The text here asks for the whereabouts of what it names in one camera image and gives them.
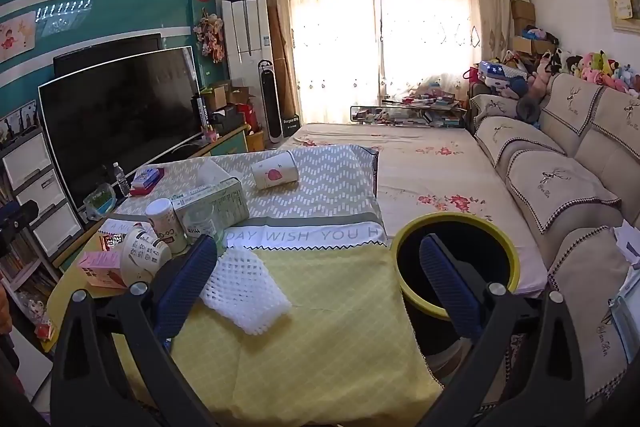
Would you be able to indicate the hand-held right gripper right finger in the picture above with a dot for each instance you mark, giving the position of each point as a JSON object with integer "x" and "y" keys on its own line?
{"x": 450, "y": 287}

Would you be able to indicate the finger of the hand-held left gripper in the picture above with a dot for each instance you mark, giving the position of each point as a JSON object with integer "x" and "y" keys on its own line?
{"x": 20, "y": 213}

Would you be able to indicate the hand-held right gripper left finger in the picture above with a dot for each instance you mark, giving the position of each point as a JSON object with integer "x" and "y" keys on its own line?
{"x": 185, "y": 287}

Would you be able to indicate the white coarse foam net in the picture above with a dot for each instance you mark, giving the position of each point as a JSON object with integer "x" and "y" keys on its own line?
{"x": 240, "y": 287}

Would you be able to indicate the black bin with yellow rim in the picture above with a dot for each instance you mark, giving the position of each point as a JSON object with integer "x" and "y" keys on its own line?
{"x": 480, "y": 232}

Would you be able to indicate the red snack packet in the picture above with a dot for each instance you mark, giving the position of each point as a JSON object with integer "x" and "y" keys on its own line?
{"x": 147, "y": 178}
{"x": 112, "y": 242}

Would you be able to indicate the pink carton box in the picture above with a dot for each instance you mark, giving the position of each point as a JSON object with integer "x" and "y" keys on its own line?
{"x": 100, "y": 269}

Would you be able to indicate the white drawer cabinet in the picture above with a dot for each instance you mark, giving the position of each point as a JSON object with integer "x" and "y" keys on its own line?
{"x": 30, "y": 167}

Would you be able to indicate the bookshelf with books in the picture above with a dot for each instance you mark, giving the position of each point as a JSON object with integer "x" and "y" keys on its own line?
{"x": 20, "y": 262}

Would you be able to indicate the white printed bowl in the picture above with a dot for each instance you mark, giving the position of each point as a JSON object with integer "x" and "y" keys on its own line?
{"x": 145, "y": 257}

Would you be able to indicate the clear glass cup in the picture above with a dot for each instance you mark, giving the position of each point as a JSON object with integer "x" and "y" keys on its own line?
{"x": 202, "y": 232}

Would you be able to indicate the tall white paper cup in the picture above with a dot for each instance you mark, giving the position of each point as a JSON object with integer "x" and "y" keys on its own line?
{"x": 165, "y": 227}

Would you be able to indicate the green clear plastic container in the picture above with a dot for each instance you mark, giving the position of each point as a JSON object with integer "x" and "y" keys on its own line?
{"x": 100, "y": 204}

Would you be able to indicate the framed photos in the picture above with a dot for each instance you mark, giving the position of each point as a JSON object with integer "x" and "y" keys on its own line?
{"x": 20, "y": 122}

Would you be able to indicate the clear water bottle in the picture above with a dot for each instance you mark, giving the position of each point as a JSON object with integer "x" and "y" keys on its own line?
{"x": 121, "y": 182}

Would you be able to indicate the floral sheet mattress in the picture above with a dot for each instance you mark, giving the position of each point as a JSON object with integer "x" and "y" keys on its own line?
{"x": 425, "y": 172}

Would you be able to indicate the yellow checked tablecloth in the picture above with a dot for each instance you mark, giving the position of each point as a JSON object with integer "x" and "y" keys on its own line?
{"x": 325, "y": 332}

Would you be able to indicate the large flat television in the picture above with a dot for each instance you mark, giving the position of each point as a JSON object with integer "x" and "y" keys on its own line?
{"x": 125, "y": 122}

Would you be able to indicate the beige sofa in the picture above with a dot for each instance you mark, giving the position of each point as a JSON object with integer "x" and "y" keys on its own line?
{"x": 550, "y": 187}

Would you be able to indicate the strawberry print paper cup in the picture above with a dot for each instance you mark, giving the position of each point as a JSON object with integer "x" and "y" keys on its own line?
{"x": 275, "y": 172}

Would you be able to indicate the green television cabinet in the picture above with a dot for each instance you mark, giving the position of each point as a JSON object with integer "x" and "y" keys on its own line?
{"x": 232, "y": 142}

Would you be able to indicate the grey white chevron cloth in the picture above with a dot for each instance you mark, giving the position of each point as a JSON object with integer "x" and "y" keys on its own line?
{"x": 325, "y": 187}

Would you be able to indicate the wooden crate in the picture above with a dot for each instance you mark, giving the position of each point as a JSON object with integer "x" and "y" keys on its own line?
{"x": 255, "y": 141}

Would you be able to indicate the glass coffee table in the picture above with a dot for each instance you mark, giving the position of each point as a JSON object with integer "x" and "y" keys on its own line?
{"x": 400, "y": 114}

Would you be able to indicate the red box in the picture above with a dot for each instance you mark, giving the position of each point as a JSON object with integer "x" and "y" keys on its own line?
{"x": 248, "y": 117}

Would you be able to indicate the white loose papers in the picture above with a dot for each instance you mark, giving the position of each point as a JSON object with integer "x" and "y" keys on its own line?
{"x": 627, "y": 242}

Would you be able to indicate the open cardboard box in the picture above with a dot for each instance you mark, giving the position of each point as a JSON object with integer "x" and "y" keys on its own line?
{"x": 217, "y": 97}

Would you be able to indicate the green black box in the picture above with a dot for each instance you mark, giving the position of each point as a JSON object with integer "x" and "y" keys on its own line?
{"x": 291, "y": 125}

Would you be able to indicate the grey round cushion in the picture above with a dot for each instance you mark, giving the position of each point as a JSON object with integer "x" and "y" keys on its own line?
{"x": 527, "y": 107}

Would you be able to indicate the black white tower fan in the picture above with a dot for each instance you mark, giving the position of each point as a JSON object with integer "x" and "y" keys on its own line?
{"x": 270, "y": 102}

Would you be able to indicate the blue star print bag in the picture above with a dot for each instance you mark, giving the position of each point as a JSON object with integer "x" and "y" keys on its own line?
{"x": 500, "y": 77}

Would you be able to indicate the artificial flower decoration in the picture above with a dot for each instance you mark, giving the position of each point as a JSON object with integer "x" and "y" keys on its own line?
{"x": 210, "y": 37}

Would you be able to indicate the white standing air conditioner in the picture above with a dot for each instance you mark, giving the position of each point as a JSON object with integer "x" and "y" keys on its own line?
{"x": 245, "y": 37}

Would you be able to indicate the pile of plush toys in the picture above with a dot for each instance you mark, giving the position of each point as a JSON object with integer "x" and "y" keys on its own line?
{"x": 600, "y": 69}

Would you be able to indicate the cream embroidered curtain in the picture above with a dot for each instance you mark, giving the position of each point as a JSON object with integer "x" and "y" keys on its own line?
{"x": 340, "y": 32}

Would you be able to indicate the stack of cardboard boxes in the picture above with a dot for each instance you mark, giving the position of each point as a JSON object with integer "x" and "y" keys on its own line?
{"x": 522, "y": 12}

